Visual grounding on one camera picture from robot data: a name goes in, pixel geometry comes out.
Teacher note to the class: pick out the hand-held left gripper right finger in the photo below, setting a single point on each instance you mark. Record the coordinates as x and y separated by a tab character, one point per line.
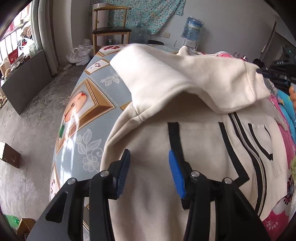
177	176

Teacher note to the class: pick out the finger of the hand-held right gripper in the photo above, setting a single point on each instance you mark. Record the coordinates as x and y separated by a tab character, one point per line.
264	71

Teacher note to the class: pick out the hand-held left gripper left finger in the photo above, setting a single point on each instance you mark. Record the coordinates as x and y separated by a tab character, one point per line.
123	172

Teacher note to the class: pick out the cream hoodie with black stripes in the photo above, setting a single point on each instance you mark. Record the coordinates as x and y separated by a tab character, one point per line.
185	92

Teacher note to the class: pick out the person's right hand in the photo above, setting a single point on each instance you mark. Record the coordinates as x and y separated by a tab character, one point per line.
293	93

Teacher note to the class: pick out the black round object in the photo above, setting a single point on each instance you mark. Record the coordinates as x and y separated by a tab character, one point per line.
257	61

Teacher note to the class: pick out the light blue printed cloth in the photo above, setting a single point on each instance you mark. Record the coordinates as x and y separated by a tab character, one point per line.
288	109

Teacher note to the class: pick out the white water dispenser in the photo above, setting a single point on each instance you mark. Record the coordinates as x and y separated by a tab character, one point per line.
190	45

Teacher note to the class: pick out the printed blue tablecloth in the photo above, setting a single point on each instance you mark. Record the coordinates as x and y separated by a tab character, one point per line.
92	97

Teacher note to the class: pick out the blue water jug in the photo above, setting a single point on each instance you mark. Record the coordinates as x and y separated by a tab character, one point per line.
193	29

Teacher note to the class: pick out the small cardboard box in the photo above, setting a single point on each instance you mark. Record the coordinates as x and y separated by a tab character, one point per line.
25	228

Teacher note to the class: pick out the pink floral blanket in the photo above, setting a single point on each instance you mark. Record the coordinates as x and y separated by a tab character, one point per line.
284	208

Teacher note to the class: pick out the brown box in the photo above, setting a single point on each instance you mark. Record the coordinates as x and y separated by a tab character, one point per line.
10	156

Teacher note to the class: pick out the green plastic bottle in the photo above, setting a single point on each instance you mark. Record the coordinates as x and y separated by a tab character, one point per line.
11	221

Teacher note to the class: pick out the white plastic bag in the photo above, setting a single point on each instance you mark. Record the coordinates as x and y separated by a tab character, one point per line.
79	54

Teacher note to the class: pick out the clear empty water jug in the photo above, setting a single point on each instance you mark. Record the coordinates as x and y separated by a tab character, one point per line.
139	34

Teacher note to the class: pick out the grey cabinet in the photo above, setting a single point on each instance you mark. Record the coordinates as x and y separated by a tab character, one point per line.
27	81

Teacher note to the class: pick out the wooden chair with dark seat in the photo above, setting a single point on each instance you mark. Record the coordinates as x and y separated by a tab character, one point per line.
111	31

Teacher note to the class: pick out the white cylindrical bin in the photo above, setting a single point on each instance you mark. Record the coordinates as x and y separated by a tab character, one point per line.
101	16

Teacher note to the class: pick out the grey curtain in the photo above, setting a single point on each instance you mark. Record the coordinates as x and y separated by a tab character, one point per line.
45	34

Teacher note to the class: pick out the metal window railing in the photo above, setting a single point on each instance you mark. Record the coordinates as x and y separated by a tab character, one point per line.
9	44

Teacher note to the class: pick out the wall socket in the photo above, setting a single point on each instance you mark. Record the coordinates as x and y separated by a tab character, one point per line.
165	34

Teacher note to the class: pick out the teal floral wall cloth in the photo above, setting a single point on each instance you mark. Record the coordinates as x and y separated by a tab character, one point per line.
148	16

